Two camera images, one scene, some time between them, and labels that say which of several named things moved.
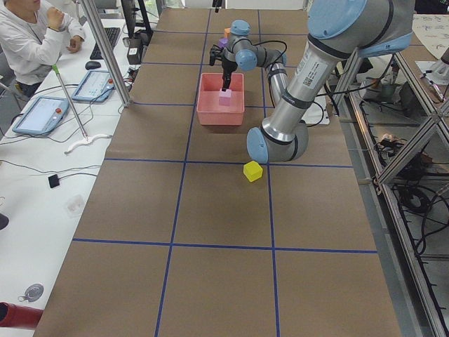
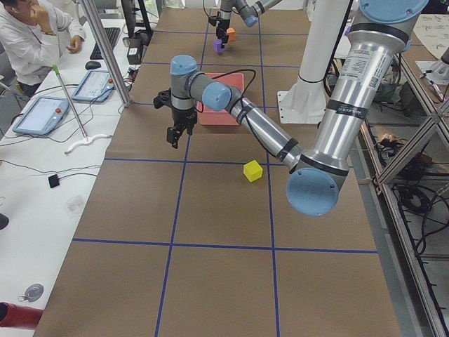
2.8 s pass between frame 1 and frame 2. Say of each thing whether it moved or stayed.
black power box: stayed
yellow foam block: stayed
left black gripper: moved
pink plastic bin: stayed
